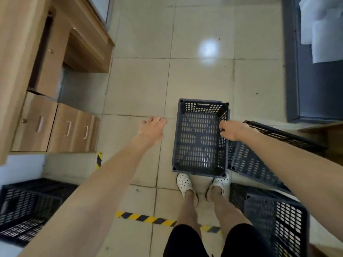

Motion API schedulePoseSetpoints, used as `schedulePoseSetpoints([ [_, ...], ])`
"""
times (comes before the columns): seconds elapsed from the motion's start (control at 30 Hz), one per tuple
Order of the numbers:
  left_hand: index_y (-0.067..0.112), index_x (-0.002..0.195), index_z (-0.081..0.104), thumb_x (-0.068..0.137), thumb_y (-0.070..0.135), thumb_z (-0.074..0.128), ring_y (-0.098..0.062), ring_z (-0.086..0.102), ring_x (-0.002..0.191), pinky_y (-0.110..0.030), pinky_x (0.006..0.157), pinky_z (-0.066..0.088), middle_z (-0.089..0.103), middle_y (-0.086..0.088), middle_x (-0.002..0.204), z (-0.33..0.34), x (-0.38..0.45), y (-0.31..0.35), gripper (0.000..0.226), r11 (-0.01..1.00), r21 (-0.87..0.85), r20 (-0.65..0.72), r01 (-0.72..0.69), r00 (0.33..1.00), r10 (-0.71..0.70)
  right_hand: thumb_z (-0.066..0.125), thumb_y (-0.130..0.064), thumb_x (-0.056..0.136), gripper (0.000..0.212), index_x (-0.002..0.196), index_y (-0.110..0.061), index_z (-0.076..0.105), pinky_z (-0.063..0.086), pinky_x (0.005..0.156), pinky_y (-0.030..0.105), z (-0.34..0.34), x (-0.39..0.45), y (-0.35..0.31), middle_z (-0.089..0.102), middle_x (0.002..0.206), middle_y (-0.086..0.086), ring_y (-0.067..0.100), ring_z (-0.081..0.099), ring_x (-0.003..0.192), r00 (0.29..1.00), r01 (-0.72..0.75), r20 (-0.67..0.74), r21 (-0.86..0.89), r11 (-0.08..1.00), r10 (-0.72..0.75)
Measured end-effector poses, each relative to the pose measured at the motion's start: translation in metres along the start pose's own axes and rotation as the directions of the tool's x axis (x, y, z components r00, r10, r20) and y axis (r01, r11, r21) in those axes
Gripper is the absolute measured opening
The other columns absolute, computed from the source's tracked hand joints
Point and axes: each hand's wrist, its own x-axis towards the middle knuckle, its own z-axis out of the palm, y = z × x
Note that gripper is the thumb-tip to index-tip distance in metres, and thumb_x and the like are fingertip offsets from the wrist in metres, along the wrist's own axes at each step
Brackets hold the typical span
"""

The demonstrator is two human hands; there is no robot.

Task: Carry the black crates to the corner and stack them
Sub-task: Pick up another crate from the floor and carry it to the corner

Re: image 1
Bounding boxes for person's left hand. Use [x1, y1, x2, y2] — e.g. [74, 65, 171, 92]
[137, 116, 168, 144]

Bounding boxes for person's right hand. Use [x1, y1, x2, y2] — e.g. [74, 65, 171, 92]
[219, 120, 254, 142]

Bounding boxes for black plastic crate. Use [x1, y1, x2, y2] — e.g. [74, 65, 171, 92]
[229, 182, 311, 257]
[227, 120, 329, 195]
[172, 98, 230, 177]
[0, 178, 79, 248]

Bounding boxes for person's right forearm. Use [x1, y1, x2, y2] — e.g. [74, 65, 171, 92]
[238, 128, 343, 243]

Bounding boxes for person's left forearm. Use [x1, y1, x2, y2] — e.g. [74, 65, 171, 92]
[17, 135, 161, 257]

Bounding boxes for person's white right clog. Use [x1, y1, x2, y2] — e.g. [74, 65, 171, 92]
[205, 171, 232, 202]

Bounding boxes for person's white clog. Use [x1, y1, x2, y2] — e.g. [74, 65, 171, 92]
[205, 171, 232, 202]
[176, 172, 199, 208]

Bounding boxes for person's white left clog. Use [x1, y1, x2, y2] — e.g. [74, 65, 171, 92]
[176, 172, 199, 208]

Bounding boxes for person's right leg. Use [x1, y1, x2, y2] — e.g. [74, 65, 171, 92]
[209, 186, 254, 237]

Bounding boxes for person's leg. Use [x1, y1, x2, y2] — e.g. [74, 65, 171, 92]
[175, 190, 203, 238]
[209, 186, 254, 237]

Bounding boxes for person's left leg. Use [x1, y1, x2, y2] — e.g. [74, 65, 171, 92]
[175, 190, 203, 238]

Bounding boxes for person's black shorts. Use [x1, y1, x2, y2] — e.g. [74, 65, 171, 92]
[163, 223, 272, 257]

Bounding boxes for gray metal shelf unit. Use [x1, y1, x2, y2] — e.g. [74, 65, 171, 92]
[283, 0, 343, 124]

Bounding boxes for wooden drawer pedestal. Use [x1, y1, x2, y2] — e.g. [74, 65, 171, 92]
[11, 91, 100, 153]

